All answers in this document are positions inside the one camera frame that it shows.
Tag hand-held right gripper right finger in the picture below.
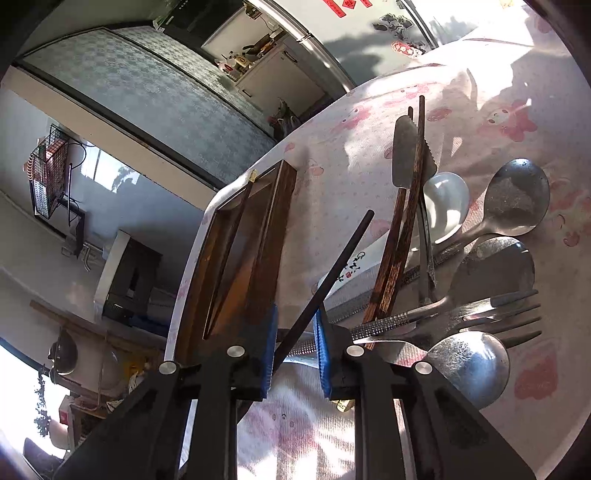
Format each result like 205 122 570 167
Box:
313 308 539 480

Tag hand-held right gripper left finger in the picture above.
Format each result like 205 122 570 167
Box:
53 302 280 480

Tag black chopstick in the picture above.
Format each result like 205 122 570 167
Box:
272 210 376 367

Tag wooden utensil tray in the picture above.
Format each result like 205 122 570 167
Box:
175 159 298 365

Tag brown wooden chopstick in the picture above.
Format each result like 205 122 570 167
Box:
361 106 415 326
368 95 426 352

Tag metal spoon textured handle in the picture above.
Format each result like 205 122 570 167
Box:
281 330 511 411

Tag metal fork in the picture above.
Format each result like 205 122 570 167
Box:
406 290 543 349

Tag spoons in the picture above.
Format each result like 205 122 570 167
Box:
353 236 536 344

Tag white ceramic soup spoon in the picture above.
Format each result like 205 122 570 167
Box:
318 172 472 311

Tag serrated metal table knife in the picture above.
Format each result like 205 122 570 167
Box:
392 115 439 305

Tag large round metal spoon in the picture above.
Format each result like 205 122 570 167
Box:
330 158 551 324

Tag dark low cabinet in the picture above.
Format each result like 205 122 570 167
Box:
95 228 162 324

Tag dark round pot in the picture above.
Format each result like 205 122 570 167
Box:
46 328 79 377

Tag pink printed tablecloth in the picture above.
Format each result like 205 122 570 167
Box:
164 23 591 480

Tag striped bag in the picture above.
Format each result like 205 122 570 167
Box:
268 99 301 139

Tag white kitchen cabinet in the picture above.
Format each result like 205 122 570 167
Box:
235 41 333 121

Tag black wok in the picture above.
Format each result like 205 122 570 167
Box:
242 32 278 54

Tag silver refrigerator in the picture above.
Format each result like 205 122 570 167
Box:
281 0 439 88

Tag black range hood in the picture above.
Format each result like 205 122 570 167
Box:
157 0 250 40

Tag wire wall rack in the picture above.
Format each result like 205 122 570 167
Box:
25 124 70 217

